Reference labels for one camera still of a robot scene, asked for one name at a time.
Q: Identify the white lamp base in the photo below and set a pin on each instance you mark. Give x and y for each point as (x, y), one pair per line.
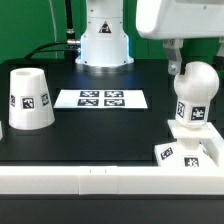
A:
(192, 148)

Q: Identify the white L-shaped fence wall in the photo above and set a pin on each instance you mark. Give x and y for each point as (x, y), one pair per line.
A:
(81, 180)

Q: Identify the white marker sheet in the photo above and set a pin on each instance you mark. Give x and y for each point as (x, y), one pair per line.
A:
(101, 99)

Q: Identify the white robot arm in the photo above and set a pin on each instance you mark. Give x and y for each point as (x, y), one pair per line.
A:
(105, 44)

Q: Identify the white lamp bulb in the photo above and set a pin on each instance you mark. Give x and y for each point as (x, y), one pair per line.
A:
(195, 89)

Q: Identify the white part at left edge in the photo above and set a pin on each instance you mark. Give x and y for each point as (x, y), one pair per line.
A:
(1, 131)

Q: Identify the white lamp hood cone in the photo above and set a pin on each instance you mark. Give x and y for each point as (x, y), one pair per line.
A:
(30, 105)

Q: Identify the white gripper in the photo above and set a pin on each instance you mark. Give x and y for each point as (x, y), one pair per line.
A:
(175, 20)

